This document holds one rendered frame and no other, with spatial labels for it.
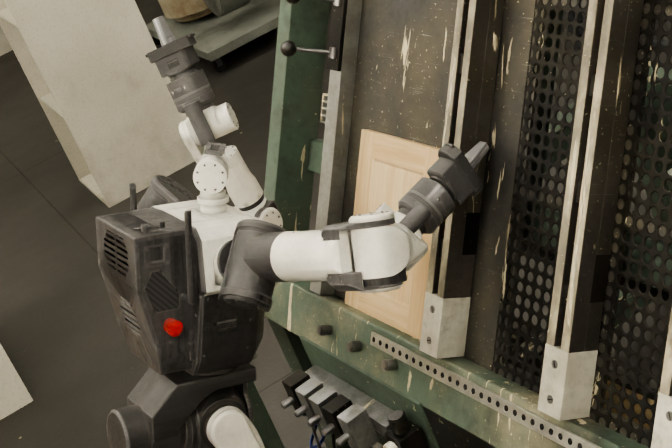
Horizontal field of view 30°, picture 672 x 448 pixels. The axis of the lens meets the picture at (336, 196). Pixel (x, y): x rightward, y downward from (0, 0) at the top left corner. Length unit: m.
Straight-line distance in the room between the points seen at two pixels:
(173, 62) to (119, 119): 3.77
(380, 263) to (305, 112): 1.10
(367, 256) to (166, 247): 0.44
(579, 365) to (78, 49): 4.49
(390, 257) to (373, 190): 0.73
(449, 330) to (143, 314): 0.62
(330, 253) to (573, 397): 0.52
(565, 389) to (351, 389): 0.77
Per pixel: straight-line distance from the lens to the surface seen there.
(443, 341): 2.54
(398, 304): 2.74
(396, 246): 2.10
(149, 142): 6.59
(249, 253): 2.25
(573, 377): 2.27
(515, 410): 2.39
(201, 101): 2.74
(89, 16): 6.40
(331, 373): 2.99
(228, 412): 2.54
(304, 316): 3.02
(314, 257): 2.12
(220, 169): 2.42
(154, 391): 2.53
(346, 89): 2.90
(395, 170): 2.74
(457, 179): 2.40
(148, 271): 2.36
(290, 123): 3.12
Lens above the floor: 2.29
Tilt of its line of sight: 24 degrees down
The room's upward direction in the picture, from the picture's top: 23 degrees counter-clockwise
